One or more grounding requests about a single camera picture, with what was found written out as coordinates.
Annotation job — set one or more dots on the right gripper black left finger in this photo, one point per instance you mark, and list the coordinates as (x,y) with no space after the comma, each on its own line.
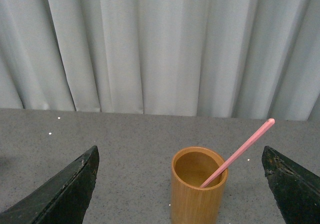
(63,199)

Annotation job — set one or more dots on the pink chopstick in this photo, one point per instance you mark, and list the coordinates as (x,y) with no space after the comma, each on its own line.
(247,144)

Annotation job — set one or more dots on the white pleated curtain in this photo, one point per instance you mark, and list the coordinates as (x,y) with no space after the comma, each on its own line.
(252,59)

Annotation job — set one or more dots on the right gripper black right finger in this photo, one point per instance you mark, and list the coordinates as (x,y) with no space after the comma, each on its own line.
(296,190)

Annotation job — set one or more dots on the bamboo chopstick holder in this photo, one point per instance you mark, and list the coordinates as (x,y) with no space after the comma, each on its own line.
(189,203)

